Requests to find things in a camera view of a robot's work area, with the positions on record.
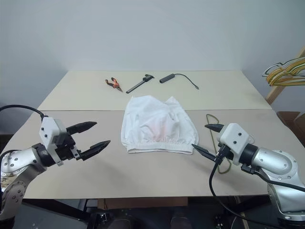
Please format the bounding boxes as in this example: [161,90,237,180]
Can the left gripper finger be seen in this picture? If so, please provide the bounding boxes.
[80,140,112,160]
[66,121,98,135]

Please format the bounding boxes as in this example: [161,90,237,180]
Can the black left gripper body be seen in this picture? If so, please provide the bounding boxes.
[55,132,83,162]

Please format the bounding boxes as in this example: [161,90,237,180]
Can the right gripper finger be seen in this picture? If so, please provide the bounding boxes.
[205,123,224,133]
[192,144,217,163]

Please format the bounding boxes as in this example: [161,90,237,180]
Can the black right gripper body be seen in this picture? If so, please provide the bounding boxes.
[215,142,235,165]

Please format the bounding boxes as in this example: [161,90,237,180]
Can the olive green wire hanger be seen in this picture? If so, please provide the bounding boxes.
[206,114,232,174]

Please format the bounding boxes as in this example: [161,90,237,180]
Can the white shorts garment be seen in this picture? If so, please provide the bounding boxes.
[121,94,200,155]

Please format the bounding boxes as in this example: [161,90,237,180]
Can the orange black pliers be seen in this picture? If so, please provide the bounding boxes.
[104,77,123,93]

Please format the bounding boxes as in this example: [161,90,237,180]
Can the black digital caliper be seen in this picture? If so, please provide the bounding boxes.
[125,74,156,94]

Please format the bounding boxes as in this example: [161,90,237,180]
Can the dark rounded shape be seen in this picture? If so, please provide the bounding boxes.
[111,216,134,229]
[170,215,189,229]

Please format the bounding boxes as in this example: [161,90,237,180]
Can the brown cardboard box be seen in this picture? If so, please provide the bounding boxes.
[277,111,305,153]

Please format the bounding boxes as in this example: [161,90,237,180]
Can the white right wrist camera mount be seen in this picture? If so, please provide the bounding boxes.
[218,123,254,166]

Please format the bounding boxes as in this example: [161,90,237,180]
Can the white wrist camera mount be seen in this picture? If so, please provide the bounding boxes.
[218,123,254,166]
[39,116,68,167]

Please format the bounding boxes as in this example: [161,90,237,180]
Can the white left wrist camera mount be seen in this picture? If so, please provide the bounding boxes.
[39,116,68,167]

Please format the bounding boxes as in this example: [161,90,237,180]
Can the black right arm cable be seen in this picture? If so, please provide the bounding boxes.
[208,152,271,229]
[241,165,305,193]

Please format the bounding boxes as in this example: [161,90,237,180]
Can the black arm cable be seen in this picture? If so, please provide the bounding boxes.
[208,152,271,229]
[241,165,305,193]
[0,104,50,120]

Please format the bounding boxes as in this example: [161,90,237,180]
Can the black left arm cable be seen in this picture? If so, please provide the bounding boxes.
[0,104,50,120]

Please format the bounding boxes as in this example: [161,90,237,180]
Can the grey USB hub with cable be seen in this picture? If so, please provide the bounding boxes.
[159,73,200,91]

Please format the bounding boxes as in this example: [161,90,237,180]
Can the yellow wire hanger bunch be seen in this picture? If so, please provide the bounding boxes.
[266,62,305,87]

